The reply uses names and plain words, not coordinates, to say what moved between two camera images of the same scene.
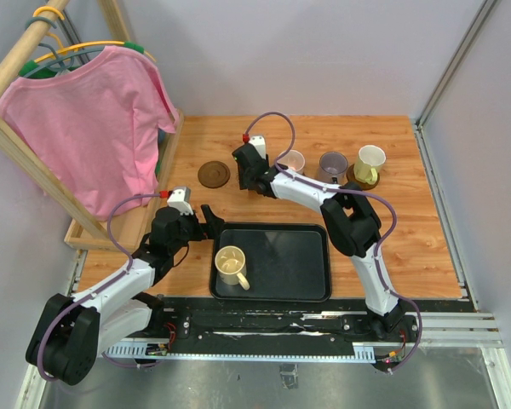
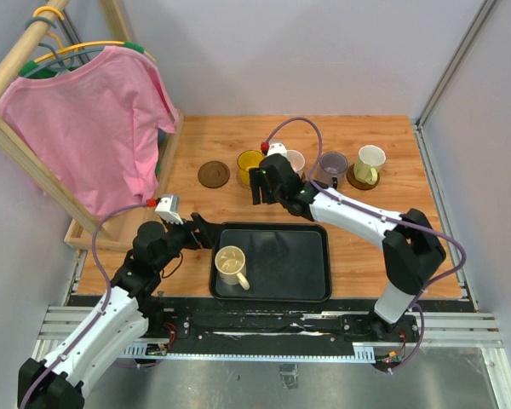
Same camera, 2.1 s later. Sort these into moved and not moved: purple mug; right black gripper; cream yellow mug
Moved: right black gripper
Not moved: purple mug; cream yellow mug
